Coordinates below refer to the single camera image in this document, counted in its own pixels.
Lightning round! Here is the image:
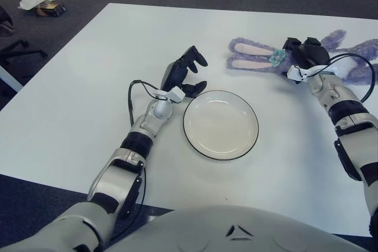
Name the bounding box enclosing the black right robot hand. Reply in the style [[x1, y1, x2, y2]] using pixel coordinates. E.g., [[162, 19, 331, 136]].
[[282, 37, 330, 70]]

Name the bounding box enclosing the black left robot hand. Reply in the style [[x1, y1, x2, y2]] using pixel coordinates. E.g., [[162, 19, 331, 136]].
[[160, 45, 208, 99]]

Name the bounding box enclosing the purple plush rabbit doll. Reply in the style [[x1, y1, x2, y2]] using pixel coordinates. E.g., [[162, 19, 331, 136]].
[[226, 30, 378, 84]]

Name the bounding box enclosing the white plate with black rim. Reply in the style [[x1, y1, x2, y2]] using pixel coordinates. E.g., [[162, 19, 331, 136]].
[[183, 89, 260, 163]]

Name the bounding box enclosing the black and yellow box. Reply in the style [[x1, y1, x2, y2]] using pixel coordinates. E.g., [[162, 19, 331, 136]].
[[35, 1, 66, 17]]

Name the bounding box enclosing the black office chair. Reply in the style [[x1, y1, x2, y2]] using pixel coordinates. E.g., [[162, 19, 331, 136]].
[[0, 5, 48, 67]]

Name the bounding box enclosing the grey robot torso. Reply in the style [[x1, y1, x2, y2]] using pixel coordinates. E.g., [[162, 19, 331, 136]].
[[109, 204, 370, 252]]

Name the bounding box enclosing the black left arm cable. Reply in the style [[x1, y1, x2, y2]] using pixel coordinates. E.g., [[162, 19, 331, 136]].
[[128, 79, 166, 205]]

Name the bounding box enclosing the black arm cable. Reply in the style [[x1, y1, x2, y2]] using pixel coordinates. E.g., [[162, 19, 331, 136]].
[[128, 79, 166, 205], [320, 53, 376, 104]]

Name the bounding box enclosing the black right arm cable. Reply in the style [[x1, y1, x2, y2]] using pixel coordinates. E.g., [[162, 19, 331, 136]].
[[320, 53, 376, 104]]

